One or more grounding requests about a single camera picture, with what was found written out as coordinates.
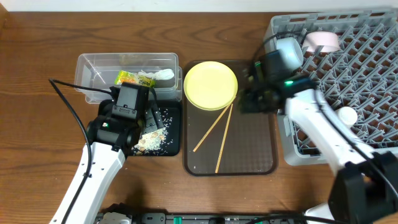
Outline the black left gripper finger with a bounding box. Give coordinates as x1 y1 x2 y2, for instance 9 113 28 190
150 102 164 129
143 109 157 134

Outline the white tissue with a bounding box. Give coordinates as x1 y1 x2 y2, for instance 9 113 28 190
137 69 175 80

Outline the green snack wrapper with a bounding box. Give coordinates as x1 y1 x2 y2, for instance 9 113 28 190
114 70 155 88

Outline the wooden chopstick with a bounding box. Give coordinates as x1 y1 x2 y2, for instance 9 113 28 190
215 103 233 174
193 103 232 152

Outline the yellow plate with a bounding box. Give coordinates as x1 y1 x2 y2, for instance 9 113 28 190
183 61 238 111

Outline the light blue bowl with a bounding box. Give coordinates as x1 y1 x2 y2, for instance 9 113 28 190
275 37 303 72

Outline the white pink rice bowl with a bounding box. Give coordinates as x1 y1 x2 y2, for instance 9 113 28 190
302 31 340 53

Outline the white cup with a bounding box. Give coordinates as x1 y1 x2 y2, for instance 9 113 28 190
335 106 358 128

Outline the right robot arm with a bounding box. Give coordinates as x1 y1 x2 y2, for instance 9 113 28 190
238 62 397 223

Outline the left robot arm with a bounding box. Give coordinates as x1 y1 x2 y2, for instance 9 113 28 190
51 83 163 223

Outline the black waste tray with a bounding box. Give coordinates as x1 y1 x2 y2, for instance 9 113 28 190
88 99 181 157

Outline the clear plastic waste bin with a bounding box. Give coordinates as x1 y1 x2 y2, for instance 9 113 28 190
75 53 182 101

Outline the grey dishwasher rack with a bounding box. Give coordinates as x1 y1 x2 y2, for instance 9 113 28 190
265 9 397 154

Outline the rice and nuts pile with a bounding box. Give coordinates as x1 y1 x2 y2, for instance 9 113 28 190
132 118 175 156

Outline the brown serving tray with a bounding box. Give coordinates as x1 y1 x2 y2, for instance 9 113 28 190
182 59 279 177

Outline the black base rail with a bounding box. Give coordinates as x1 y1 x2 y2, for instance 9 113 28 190
93 203 312 224

